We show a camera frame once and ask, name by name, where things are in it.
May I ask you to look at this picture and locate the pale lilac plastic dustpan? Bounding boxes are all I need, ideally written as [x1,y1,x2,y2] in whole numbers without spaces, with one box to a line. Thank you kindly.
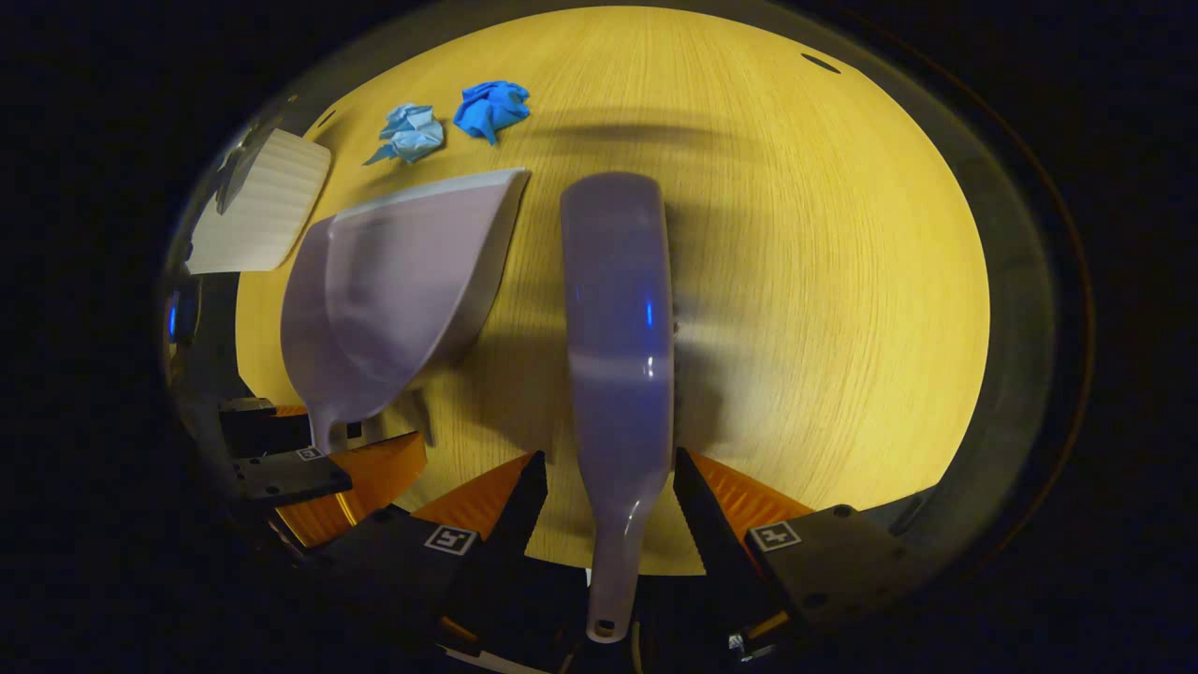
[279,167,533,457]

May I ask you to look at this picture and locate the white ribbed garbage bin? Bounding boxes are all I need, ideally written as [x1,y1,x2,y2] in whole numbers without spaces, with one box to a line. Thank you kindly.
[184,126,333,277]

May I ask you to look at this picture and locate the yellow wooden desktop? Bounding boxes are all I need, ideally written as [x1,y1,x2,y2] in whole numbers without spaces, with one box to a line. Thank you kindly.
[234,5,993,577]

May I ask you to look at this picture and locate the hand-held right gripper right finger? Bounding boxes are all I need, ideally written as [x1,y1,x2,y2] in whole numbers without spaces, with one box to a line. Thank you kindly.
[672,447,928,658]

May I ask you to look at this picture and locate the light blue paper ball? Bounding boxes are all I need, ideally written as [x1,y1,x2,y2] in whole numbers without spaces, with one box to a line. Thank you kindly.
[363,103,446,168]

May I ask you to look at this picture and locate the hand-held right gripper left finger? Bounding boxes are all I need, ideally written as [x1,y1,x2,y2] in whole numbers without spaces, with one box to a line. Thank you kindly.
[299,451,549,654]

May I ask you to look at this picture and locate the small pale lilac broom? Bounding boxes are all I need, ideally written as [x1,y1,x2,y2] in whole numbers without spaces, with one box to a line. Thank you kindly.
[559,171,677,645]

